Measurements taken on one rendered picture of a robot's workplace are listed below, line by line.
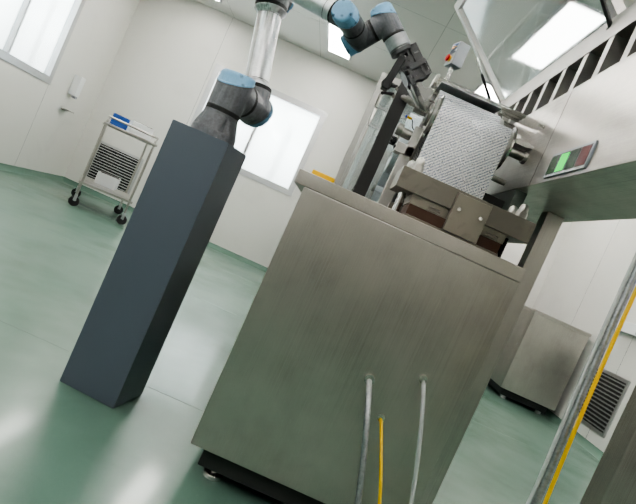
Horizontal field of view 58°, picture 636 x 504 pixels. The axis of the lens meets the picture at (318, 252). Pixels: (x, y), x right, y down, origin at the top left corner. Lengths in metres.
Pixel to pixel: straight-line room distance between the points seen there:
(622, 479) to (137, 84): 7.37
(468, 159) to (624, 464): 1.00
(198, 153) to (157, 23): 6.34
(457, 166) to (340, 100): 5.76
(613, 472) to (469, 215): 0.73
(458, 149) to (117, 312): 1.18
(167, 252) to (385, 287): 0.69
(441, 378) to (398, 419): 0.16
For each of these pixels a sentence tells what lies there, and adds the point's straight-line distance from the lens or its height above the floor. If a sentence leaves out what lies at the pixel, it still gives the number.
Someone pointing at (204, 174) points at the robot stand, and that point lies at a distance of 1.80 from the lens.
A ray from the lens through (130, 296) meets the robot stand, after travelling 1.87.
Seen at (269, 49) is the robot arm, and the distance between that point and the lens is 2.08.
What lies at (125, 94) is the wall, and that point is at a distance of 7.98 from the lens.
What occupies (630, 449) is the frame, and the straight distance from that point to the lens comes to 1.21.
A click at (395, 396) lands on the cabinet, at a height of 0.45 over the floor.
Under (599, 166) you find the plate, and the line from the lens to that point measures 1.40.
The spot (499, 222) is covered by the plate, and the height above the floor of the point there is 0.99.
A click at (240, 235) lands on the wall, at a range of 7.42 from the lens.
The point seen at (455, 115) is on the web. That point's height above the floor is 1.27.
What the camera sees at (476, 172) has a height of 1.13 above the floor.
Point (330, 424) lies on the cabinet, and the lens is 1.61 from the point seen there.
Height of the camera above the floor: 0.77
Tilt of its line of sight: 2 degrees down
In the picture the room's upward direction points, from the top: 24 degrees clockwise
